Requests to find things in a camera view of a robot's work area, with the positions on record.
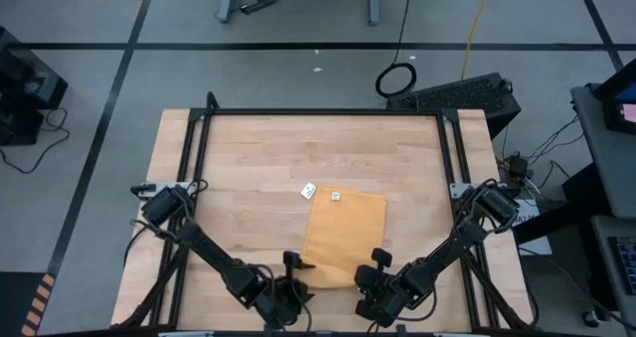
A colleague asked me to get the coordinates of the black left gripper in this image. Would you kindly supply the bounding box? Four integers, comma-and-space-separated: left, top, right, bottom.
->
265, 261, 317, 331

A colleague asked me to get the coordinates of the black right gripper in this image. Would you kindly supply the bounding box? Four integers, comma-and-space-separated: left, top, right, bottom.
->
355, 265, 418, 328

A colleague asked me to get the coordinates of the yellow waffle weave towel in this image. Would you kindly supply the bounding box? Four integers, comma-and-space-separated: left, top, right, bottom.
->
300, 181, 389, 289

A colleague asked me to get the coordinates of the black power adapter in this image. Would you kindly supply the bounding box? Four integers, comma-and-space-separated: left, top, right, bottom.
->
506, 152, 531, 179

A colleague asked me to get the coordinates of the black computer tower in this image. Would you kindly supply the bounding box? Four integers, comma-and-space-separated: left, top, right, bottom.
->
387, 72, 523, 140

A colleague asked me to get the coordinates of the black desk base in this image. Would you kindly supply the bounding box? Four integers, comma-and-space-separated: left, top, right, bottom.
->
514, 162, 612, 247

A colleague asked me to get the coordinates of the grey desk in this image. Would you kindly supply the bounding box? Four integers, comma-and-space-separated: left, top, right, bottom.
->
569, 82, 636, 220
589, 215, 636, 328

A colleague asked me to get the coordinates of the black keyboard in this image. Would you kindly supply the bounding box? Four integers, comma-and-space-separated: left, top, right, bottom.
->
608, 235, 636, 297

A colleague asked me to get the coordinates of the black power strip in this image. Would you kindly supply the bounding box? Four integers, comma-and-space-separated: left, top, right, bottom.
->
240, 0, 278, 15

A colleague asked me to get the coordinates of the hazard striped floor mat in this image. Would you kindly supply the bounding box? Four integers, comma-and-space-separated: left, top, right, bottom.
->
0, 270, 57, 337

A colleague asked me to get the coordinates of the dark screen monitor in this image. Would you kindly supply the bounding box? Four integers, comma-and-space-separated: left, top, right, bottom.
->
595, 58, 636, 135

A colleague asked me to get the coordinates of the black equipment cart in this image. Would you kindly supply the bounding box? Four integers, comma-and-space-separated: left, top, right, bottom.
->
0, 26, 70, 147

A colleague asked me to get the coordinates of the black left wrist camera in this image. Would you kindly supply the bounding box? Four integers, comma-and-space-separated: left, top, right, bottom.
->
282, 250, 302, 274

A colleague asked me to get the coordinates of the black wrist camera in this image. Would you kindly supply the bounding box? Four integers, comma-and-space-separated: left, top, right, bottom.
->
282, 250, 302, 274
371, 247, 394, 269

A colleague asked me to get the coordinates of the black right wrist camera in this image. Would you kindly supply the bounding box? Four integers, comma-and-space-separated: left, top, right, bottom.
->
371, 247, 394, 269

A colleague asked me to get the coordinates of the black aluminium table frame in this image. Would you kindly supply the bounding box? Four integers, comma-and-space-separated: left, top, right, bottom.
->
116, 90, 543, 337

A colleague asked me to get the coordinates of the black hanging cable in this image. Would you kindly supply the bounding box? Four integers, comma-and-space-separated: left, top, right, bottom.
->
375, 0, 418, 99

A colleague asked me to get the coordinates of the black floor cable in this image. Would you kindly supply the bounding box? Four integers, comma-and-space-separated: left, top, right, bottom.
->
0, 106, 71, 175

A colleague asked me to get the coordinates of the yellow hanging cable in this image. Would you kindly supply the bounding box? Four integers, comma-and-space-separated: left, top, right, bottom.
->
460, 0, 496, 83

